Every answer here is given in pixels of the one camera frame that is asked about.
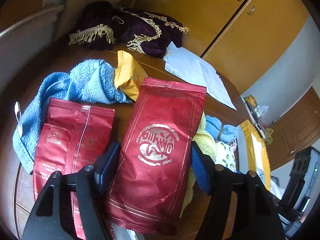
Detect red foil pouch back side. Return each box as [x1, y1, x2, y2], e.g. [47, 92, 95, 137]
[33, 98, 115, 239]

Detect small blue cloth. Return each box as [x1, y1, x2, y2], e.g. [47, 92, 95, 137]
[206, 115, 238, 144]

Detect red foil pouch with logo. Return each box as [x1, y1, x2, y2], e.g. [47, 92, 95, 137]
[106, 77, 206, 236]

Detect black appliance on floor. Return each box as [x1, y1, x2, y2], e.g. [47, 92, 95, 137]
[273, 146, 319, 239]

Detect yellow-rimmed storage bag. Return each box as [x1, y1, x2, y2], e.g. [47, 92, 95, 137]
[236, 120, 285, 199]

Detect white patterned cloth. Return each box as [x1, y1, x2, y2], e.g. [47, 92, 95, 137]
[214, 141, 236, 173]

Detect yellow fluffy towel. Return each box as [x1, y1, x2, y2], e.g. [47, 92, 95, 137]
[180, 113, 217, 216]

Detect cluttered side shelf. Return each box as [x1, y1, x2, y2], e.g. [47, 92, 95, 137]
[241, 95, 273, 145]

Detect blue terry towel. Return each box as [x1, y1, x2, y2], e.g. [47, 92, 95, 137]
[12, 59, 132, 174]

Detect yellow foil packet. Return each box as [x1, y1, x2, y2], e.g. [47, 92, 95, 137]
[114, 50, 148, 101]

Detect white paper sheets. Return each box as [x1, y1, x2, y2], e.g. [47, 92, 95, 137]
[163, 42, 236, 110]

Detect wooden wardrobe cabinet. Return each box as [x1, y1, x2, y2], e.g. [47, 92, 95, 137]
[134, 0, 309, 93]

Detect purple velvet cloth gold fringe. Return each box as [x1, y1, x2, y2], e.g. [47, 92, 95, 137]
[68, 1, 190, 58]

